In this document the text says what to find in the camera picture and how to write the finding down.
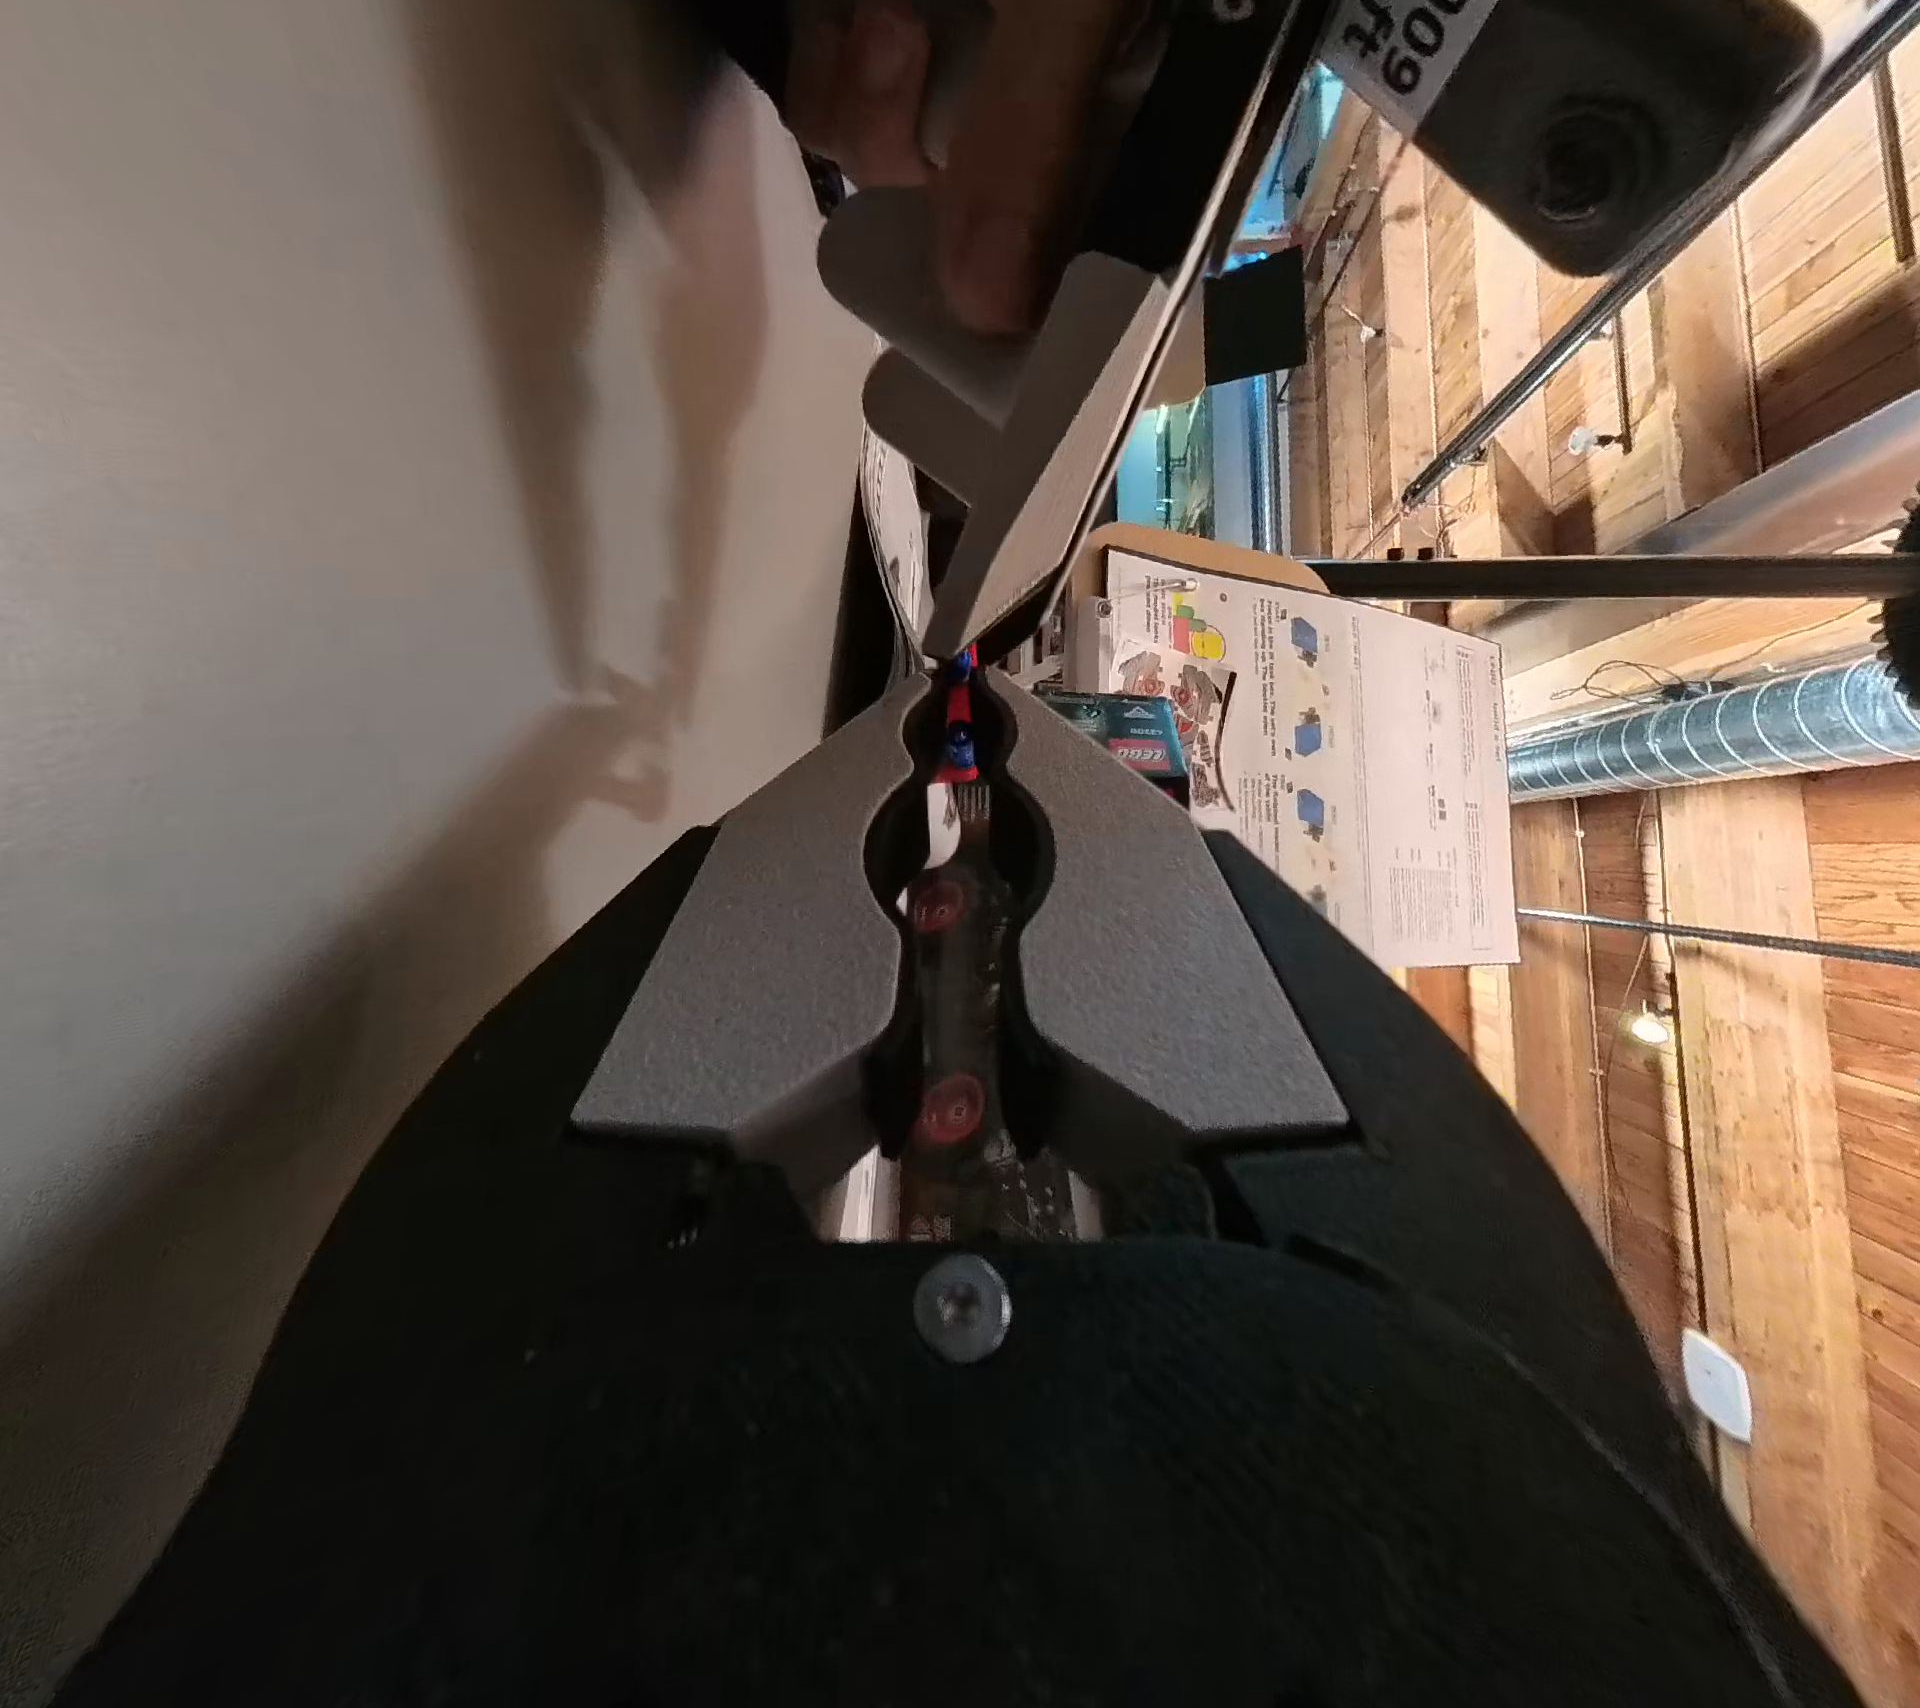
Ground silver ventilation duct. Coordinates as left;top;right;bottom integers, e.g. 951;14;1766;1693
1507;654;1920;798

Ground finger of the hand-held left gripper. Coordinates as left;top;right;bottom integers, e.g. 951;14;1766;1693
863;351;1029;528
920;249;1206;664

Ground printed paper sheet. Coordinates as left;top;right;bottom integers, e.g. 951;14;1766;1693
1098;543;1522;976

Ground white wall device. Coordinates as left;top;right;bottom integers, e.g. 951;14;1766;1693
1680;1325;1758;1443

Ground white instruction booklet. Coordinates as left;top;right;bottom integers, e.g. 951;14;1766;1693
858;430;937;677

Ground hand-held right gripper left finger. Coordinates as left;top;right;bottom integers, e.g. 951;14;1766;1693
570;672;933;1157

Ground black diagonal rail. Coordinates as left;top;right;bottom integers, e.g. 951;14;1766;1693
1398;0;1920;509

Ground green toy box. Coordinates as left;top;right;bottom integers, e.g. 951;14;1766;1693
1046;688;1199;813

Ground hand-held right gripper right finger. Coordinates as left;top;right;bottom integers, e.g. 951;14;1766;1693
983;672;1353;1150

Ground red angled brick blue pins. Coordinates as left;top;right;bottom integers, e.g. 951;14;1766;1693
931;654;988;790

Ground black metal rod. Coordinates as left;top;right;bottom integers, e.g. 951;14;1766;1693
1316;552;1909;603

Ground black ribbed knob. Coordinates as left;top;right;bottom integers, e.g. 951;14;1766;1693
1866;503;1920;708

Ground dark toy car box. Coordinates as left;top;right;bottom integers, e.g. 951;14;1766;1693
896;784;1107;1246

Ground black square panel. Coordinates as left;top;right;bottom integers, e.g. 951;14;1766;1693
1200;243;1309;384

